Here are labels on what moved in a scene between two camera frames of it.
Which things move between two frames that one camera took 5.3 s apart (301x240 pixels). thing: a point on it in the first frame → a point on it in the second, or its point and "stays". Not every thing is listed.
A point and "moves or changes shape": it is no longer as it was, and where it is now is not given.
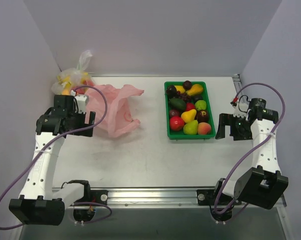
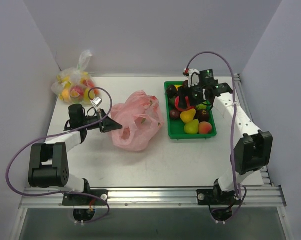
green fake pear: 191,128 stays
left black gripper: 89,124 → 101,124
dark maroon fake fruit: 174,112 stays
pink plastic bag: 117,118 moves or changes shape
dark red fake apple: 202,116 stays
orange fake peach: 204,128 stays
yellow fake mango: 180,88 stays
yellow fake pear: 188,116 stays
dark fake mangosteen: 171,91 stays
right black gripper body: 231,127 → 190,94
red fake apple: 176,123 → 189,107
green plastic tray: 178,135 stays
